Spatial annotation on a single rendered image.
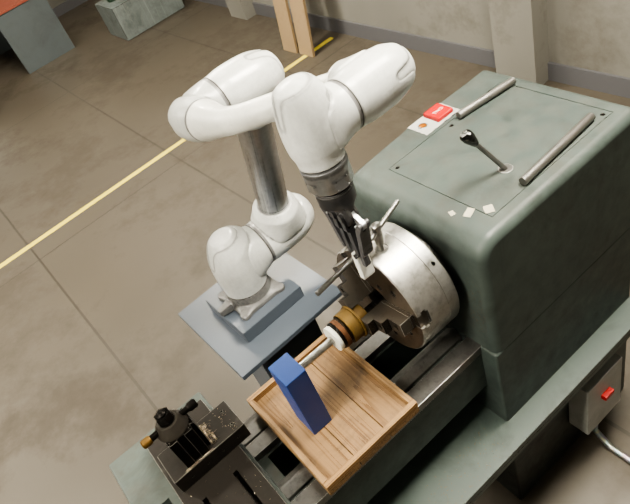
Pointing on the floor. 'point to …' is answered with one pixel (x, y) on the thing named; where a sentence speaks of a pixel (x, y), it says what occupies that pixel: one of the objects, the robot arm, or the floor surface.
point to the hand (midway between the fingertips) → (363, 262)
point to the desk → (24, 30)
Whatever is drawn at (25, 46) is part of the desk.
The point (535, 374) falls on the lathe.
